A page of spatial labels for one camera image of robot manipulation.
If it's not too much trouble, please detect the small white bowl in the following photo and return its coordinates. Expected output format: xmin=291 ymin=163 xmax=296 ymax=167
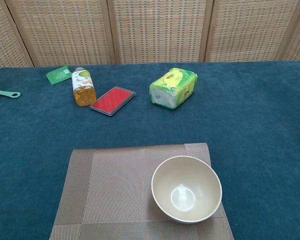
xmin=151 ymin=155 xmax=223 ymax=224

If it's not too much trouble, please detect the beige woven placemat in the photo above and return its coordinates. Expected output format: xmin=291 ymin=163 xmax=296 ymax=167
xmin=49 ymin=142 xmax=235 ymax=240

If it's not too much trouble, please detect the yellow green tissue pack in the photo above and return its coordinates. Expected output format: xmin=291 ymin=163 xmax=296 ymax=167
xmin=149 ymin=67 xmax=198 ymax=110

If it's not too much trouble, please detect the red pad in clear case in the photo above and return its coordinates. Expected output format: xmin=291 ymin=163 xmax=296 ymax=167
xmin=89 ymin=86 xmax=137 ymax=118

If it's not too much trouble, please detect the juice bottle with white label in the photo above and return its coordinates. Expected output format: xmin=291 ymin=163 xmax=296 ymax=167
xmin=71 ymin=66 xmax=97 ymax=108

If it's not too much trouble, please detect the woven bamboo folding screen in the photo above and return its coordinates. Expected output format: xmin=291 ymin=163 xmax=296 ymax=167
xmin=0 ymin=0 xmax=300 ymax=72

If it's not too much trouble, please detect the dark blue tablecloth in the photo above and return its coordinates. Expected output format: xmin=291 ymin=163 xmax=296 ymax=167
xmin=0 ymin=60 xmax=300 ymax=240

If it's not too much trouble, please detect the green paper packet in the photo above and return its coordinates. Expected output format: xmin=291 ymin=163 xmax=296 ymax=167
xmin=45 ymin=65 xmax=73 ymax=86

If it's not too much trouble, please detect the mint green plastic spatula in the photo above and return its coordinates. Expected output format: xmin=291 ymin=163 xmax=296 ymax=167
xmin=0 ymin=87 xmax=21 ymax=99

